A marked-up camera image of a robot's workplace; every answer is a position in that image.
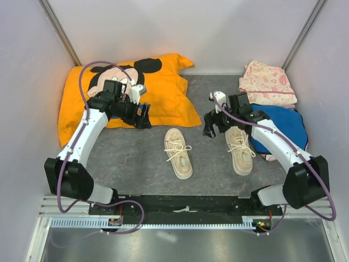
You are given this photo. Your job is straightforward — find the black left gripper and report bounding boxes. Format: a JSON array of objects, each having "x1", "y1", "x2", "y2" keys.
[{"x1": 112, "y1": 96, "x2": 151, "y2": 130}]

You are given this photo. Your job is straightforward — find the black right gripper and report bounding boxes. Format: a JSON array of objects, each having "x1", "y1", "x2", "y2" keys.
[{"x1": 202, "y1": 102, "x2": 239, "y2": 138}]

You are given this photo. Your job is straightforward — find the beige lace shoe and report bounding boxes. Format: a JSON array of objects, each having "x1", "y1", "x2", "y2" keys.
[
  {"x1": 164, "y1": 128, "x2": 193, "y2": 180},
  {"x1": 225, "y1": 126, "x2": 256, "y2": 176}
]

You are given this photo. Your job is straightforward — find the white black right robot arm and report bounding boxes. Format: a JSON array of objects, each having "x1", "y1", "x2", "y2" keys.
[{"x1": 203, "y1": 91, "x2": 329, "y2": 215}]

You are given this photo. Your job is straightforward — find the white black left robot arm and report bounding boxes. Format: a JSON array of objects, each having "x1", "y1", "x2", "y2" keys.
[{"x1": 44, "y1": 80, "x2": 151, "y2": 215}]

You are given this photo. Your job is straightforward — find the orange Mickey Mouse pillow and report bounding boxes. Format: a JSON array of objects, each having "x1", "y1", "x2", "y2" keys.
[{"x1": 58, "y1": 53, "x2": 202, "y2": 146}]

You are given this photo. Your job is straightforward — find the pink patterned folded garment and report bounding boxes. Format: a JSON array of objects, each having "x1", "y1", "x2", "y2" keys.
[{"x1": 238, "y1": 59, "x2": 298, "y2": 162}]

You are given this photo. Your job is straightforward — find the blue folded cloth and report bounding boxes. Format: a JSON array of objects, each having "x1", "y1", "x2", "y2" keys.
[{"x1": 252, "y1": 104, "x2": 309, "y2": 151}]

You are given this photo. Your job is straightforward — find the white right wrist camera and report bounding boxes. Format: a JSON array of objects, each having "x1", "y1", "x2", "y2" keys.
[{"x1": 209, "y1": 91, "x2": 226, "y2": 114}]

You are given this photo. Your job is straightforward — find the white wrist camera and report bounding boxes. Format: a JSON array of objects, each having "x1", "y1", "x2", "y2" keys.
[
  {"x1": 209, "y1": 91, "x2": 226, "y2": 114},
  {"x1": 128, "y1": 84, "x2": 147, "y2": 105}
]

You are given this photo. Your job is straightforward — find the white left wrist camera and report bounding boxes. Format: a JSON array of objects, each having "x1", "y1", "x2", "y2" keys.
[{"x1": 128, "y1": 84, "x2": 147, "y2": 105}]

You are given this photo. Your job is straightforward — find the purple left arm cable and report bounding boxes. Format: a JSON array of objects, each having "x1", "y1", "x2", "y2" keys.
[{"x1": 50, "y1": 61, "x2": 145, "y2": 248}]

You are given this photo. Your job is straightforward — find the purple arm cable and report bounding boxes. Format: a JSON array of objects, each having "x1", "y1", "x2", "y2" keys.
[
  {"x1": 214, "y1": 97, "x2": 338, "y2": 237},
  {"x1": 50, "y1": 61, "x2": 145, "y2": 248}
]

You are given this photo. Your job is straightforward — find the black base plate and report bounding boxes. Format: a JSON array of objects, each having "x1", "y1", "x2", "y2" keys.
[{"x1": 88, "y1": 194, "x2": 281, "y2": 219}]

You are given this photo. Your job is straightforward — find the grey slotted cable duct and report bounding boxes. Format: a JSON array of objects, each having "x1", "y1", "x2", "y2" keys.
[{"x1": 50, "y1": 217, "x2": 255, "y2": 230}]

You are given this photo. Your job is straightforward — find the aluminium frame rail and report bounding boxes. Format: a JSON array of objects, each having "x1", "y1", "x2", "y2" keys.
[{"x1": 39, "y1": 195, "x2": 332, "y2": 218}]

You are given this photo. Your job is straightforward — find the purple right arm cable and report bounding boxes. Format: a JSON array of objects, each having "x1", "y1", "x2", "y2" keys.
[{"x1": 214, "y1": 97, "x2": 338, "y2": 237}]

